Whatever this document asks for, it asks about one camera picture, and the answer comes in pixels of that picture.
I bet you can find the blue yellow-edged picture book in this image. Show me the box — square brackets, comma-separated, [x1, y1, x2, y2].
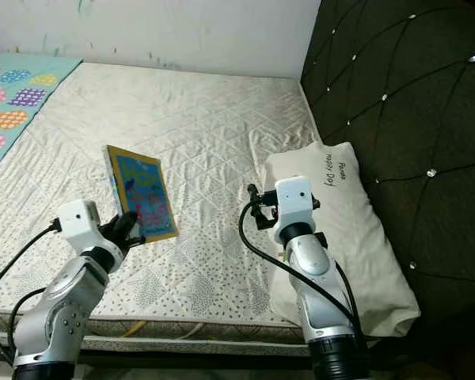
[104, 145, 181, 243]

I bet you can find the grey quilted mattress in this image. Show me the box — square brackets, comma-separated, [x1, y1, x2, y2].
[0, 62, 342, 358]

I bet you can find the white pillow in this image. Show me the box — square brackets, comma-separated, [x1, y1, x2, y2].
[261, 142, 423, 338]

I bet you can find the teal blanket with colourful hearts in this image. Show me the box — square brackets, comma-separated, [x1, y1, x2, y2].
[0, 53, 83, 180]

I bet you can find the dark tufted headboard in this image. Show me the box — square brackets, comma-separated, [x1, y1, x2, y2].
[301, 0, 475, 374]

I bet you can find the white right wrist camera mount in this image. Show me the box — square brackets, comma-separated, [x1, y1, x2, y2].
[273, 176, 318, 245]

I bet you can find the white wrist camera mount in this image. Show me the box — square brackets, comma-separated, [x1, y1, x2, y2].
[58, 200, 124, 275]
[273, 176, 318, 245]

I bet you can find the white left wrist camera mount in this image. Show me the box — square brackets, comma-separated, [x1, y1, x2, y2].
[58, 200, 124, 275]

